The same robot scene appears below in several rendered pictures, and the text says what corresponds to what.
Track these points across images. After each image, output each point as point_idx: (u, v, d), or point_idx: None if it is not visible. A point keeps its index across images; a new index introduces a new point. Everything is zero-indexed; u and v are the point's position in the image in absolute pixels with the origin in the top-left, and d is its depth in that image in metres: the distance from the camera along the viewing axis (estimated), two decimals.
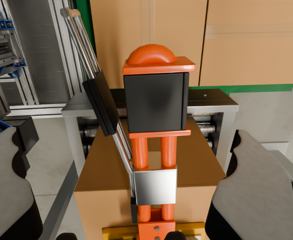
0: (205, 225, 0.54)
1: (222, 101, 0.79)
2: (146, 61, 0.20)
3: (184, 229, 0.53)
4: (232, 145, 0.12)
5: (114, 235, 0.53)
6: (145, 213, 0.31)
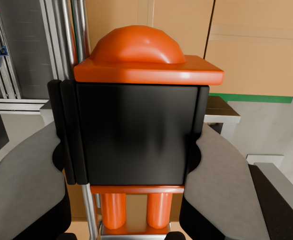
0: None
1: (222, 110, 0.72)
2: (126, 58, 0.10)
3: None
4: None
5: None
6: None
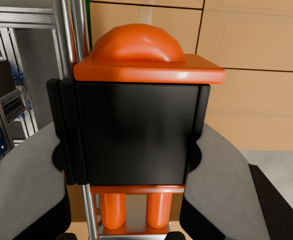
0: None
1: None
2: (126, 56, 0.10)
3: None
4: None
5: None
6: None
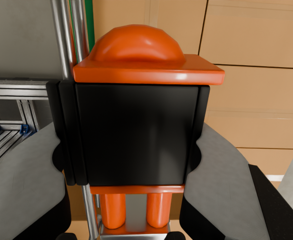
0: None
1: None
2: (126, 57, 0.10)
3: None
4: None
5: None
6: None
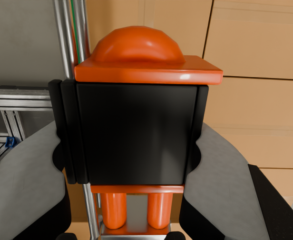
0: None
1: None
2: (126, 58, 0.10)
3: None
4: None
5: None
6: None
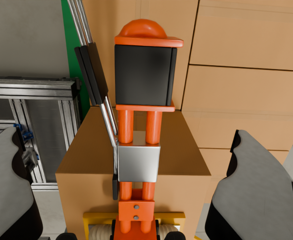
0: (184, 215, 0.55)
1: None
2: (137, 34, 0.21)
3: (164, 218, 0.54)
4: (232, 145, 0.12)
5: (95, 220, 0.53)
6: (126, 190, 0.32)
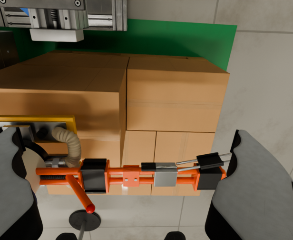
0: None
1: None
2: None
3: None
4: (232, 145, 0.12)
5: (71, 127, 0.63)
6: (146, 174, 0.58)
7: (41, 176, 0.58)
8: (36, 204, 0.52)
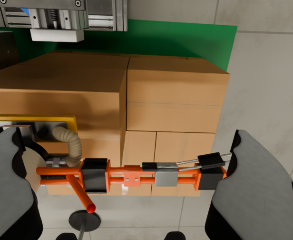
0: None
1: None
2: None
3: None
4: (232, 145, 0.12)
5: (72, 126, 0.63)
6: (147, 174, 0.58)
7: (41, 175, 0.57)
8: (37, 204, 0.52)
